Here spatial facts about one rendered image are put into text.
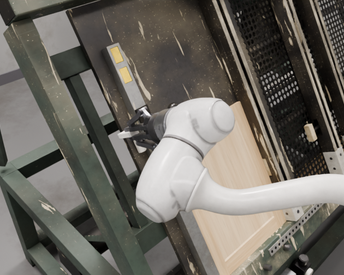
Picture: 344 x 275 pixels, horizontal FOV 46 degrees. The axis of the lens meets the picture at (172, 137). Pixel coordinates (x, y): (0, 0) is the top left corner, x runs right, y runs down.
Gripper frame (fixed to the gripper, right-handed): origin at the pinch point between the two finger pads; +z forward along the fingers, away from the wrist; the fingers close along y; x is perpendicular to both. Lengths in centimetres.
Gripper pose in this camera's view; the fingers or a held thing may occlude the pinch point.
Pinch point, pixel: (128, 133)
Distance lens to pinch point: 119.3
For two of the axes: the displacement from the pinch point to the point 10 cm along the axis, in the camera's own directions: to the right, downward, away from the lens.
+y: 3.9, 9.0, 1.9
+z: -5.8, 0.7, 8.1
